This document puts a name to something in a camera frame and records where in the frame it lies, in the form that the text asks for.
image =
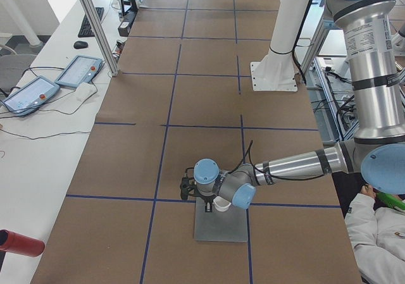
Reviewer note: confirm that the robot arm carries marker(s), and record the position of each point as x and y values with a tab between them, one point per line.
377	149

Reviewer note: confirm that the grey aluminium frame post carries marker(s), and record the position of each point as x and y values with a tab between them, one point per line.
100	36

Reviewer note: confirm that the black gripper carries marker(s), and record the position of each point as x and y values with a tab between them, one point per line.
206	199

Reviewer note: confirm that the near teach pendant tablet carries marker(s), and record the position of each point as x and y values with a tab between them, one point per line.
31	97

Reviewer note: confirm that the teach pendant tablet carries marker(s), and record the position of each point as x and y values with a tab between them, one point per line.
31	97
82	69

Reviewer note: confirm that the white plastic cup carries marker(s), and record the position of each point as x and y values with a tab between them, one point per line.
221	205

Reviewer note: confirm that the person in white shirt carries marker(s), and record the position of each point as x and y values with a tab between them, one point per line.
377	238

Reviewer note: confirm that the red cylinder bottle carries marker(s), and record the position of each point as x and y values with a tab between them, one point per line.
20	244

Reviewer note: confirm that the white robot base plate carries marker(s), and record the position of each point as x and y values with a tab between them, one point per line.
273	77

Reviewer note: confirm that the brown paper table cover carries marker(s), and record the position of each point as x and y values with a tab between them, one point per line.
184	93

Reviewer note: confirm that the grey closed laptop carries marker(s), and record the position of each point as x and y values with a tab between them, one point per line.
228	226

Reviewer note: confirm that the black label printer box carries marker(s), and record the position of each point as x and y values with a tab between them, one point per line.
125	26

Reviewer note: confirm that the far teach pendant tablet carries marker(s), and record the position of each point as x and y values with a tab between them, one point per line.
82	69

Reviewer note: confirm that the black computer mouse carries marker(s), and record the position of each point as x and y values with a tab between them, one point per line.
79	44

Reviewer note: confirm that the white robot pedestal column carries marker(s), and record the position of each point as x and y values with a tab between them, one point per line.
290	19

